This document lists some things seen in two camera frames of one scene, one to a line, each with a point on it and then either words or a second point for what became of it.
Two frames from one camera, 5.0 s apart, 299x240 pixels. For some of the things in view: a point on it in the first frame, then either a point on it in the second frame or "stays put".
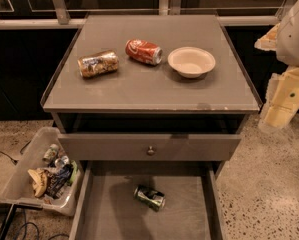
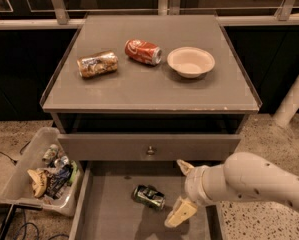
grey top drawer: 149,147 stays put
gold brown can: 96,64 stays put
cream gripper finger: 285,91 to 182,210
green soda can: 154,199 stays put
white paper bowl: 191,62 stays put
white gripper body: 294,39 to 192,185
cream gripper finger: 269,41 to 184,166
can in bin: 51,152 stays put
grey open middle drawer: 105,207 stays put
